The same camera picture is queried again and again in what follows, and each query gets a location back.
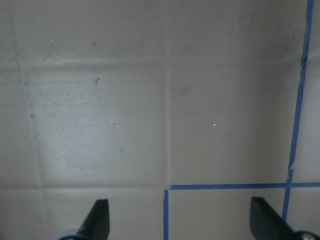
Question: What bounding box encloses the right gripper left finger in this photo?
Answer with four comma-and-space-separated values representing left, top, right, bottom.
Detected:
58, 199, 110, 240

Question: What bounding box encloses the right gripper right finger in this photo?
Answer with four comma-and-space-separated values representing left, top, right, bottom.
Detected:
249, 197, 320, 240

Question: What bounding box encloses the brown paper table cover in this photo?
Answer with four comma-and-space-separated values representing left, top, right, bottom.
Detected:
0, 0, 320, 240

